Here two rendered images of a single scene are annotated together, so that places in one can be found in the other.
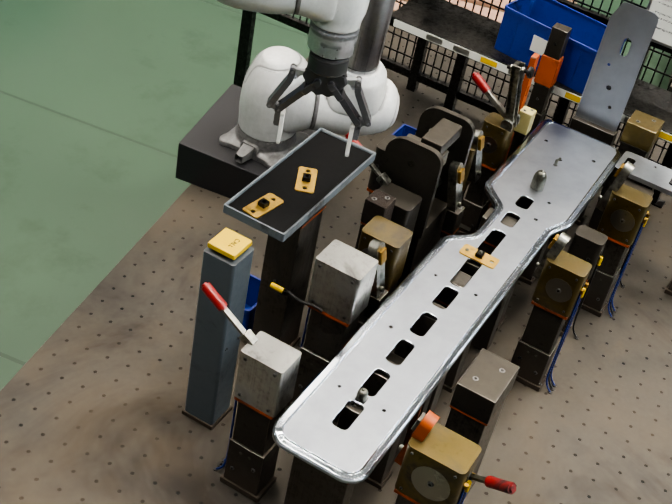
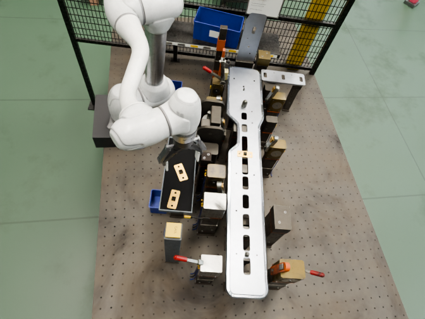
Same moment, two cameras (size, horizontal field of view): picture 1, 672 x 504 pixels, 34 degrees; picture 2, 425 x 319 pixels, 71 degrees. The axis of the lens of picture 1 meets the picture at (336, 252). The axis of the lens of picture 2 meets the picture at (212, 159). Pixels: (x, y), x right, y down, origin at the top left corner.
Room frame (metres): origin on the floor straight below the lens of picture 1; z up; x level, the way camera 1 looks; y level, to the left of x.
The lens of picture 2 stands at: (1.25, 0.31, 2.36)
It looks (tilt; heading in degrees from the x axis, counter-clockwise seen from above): 59 degrees down; 328
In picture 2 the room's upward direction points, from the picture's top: 14 degrees clockwise
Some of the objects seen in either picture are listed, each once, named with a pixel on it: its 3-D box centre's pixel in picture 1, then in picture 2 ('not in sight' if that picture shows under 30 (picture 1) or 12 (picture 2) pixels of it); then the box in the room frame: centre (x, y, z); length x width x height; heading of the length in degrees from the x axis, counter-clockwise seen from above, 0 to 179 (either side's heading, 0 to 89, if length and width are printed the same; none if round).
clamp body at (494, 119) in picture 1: (477, 177); (212, 100); (2.41, -0.32, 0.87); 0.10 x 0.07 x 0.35; 68
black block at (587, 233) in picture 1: (578, 285); (267, 133); (2.09, -0.58, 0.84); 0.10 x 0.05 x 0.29; 68
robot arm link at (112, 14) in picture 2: not in sight; (121, 10); (2.39, 0.18, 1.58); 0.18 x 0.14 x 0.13; 10
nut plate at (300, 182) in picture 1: (306, 178); (181, 171); (1.83, 0.09, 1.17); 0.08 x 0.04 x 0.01; 2
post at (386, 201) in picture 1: (363, 270); (202, 175); (1.91, -0.07, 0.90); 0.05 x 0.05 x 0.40; 68
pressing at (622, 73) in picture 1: (615, 67); (250, 38); (2.59, -0.59, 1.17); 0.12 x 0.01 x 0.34; 68
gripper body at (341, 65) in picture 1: (326, 71); (183, 141); (1.83, 0.09, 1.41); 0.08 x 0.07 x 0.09; 92
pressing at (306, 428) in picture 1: (478, 264); (246, 157); (1.89, -0.30, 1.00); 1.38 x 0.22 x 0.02; 158
